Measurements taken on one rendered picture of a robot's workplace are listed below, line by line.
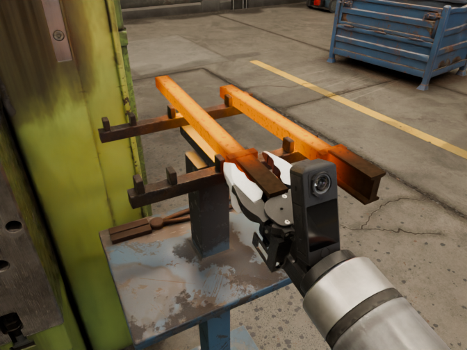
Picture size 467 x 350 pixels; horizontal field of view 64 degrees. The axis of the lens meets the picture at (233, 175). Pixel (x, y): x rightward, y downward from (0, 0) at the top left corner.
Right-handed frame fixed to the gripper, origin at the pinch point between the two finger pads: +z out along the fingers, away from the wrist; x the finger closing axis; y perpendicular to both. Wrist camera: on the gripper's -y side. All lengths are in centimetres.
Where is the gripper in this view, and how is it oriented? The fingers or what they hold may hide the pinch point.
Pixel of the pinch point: (249, 158)
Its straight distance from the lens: 52.6
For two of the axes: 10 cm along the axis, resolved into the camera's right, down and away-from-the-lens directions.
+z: -4.5, -6.2, 6.4
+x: 8.9, -2.6, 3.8
